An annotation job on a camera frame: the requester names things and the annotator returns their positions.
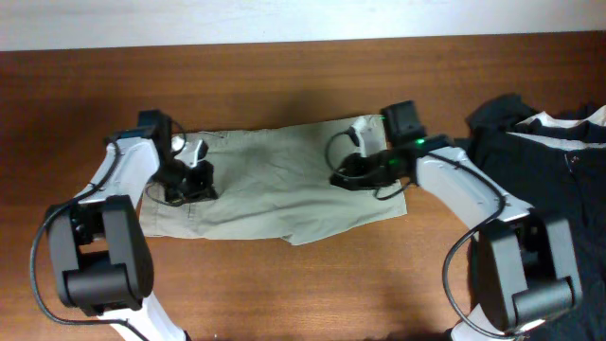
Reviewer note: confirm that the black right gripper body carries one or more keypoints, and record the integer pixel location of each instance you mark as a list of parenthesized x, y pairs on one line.
[(383, 170)]

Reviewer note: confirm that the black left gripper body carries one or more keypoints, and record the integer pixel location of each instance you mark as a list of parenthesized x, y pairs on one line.
[(181, 183)]

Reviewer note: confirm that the khaki shorts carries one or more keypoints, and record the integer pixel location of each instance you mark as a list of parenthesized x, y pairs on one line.
[(273, 183)]

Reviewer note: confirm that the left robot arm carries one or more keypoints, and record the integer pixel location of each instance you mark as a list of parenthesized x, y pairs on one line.
[(101, 261)]

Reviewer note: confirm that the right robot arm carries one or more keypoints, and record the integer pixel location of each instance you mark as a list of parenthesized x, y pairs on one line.
[(526, 267)]

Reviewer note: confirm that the dark shirt with white collar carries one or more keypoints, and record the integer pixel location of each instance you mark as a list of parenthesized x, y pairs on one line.
[(555, 164)]

